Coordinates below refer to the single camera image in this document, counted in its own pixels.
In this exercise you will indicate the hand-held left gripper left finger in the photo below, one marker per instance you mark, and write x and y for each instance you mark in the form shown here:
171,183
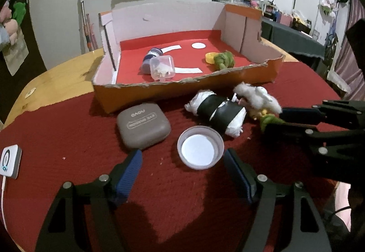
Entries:
128,175

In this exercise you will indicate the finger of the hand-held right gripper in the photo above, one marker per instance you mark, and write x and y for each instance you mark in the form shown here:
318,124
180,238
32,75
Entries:
299,115
285,129

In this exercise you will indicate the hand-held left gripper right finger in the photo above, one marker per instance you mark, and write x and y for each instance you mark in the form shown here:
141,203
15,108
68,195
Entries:
239,176

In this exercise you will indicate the green yarn ball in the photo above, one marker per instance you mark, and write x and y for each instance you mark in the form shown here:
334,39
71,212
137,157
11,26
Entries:
269,121
225,59

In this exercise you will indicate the white fluffy rabbit plush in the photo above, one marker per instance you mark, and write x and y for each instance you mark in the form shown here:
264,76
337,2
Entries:
256,95

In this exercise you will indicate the white plastic lid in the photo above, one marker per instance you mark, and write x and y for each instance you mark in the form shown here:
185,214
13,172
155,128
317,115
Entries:
199,149

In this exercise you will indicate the grey rounded case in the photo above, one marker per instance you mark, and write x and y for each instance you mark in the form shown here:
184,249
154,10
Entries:
142,126

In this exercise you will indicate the black and white roll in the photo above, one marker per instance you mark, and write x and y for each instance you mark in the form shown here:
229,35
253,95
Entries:
219,111

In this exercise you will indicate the orange cardboard box red inside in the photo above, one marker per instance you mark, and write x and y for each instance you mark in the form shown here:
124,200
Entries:
159,92

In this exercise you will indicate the small yellow piece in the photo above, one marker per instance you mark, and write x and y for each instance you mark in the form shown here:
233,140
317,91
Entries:
210,58

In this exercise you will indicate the small clear plastic box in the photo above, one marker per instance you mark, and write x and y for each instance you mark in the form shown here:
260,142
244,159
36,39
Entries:
162,66

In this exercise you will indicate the blue ink bottle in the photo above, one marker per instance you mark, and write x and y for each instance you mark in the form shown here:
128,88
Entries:
148,62

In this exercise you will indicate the pink curtain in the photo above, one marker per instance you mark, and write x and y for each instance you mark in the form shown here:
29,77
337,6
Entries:
353,69

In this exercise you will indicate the dark green tablecloth table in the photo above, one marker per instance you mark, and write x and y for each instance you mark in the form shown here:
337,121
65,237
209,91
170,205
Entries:
293,39

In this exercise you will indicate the red ribbed table mat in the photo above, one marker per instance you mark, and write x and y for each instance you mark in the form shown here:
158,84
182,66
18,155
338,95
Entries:
71,132

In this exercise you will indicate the white square charger device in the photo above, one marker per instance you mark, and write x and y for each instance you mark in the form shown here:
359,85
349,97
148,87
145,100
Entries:
10,160

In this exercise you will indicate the small paper sticker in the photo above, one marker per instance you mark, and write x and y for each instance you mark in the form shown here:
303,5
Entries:
30,93

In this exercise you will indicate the pink stick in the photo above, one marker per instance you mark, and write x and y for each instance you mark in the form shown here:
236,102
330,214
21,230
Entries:
90,35

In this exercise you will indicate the grey broom stick orange bands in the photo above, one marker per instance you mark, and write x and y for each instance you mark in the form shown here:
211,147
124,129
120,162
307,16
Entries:
84,18

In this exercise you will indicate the clear plastic bag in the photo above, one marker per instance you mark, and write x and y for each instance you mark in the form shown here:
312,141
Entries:
2,38

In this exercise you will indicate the pink pig plush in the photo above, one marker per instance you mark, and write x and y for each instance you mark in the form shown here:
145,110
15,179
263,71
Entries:
8,24

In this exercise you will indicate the green plush toy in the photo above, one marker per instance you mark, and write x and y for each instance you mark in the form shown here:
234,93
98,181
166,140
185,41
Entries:
19,12

